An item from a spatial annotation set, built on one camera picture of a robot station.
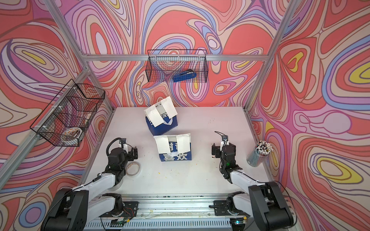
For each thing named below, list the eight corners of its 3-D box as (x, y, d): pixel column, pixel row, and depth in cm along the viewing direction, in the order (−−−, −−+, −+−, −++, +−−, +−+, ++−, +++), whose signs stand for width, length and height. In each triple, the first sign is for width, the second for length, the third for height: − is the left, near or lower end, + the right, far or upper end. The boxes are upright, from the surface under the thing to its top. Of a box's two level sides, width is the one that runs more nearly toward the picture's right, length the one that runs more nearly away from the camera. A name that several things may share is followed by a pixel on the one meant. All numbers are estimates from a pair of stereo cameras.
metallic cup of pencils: (248, 167, 90) (260, 152, 75) (245, 155, 95) (255, 140, 81) (260, 167, 90) (274, 152, 75) (256, 155, 95) (268, 140, 81)
